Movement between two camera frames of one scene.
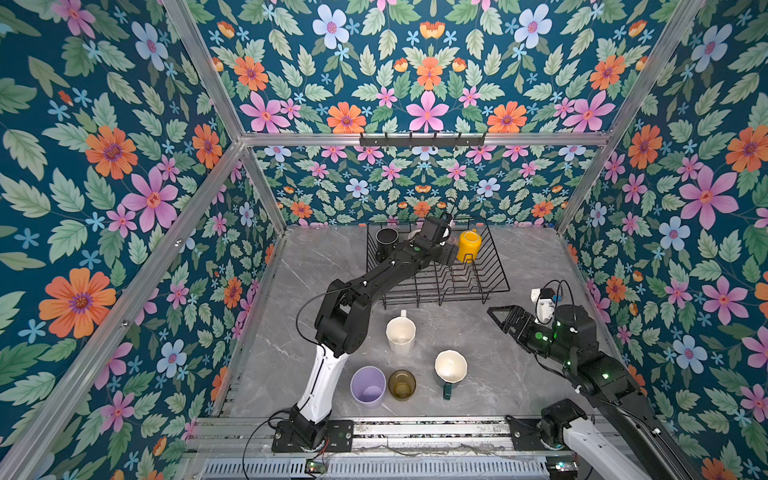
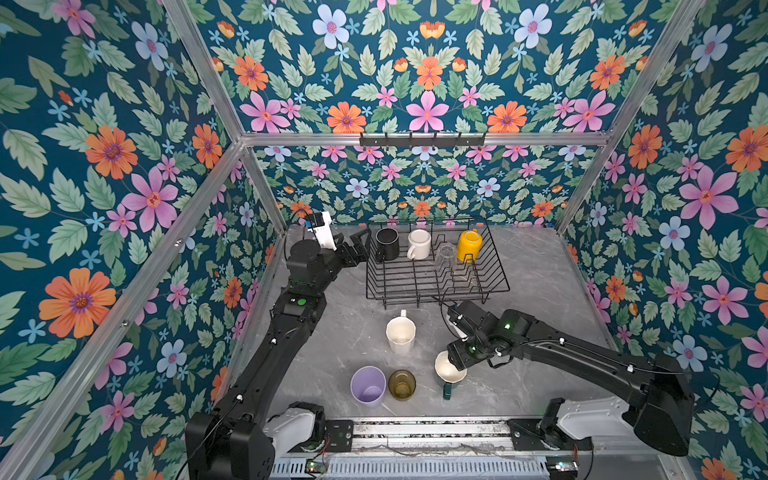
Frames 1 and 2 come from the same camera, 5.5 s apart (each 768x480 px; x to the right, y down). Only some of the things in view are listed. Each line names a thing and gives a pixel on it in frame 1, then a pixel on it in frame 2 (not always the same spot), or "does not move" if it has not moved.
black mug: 386,239 does not move
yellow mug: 470,243 does not move
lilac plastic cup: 368,386 does not move
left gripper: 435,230 -> 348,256
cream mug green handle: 450,368 does not move
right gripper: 516,316 -> 456,356
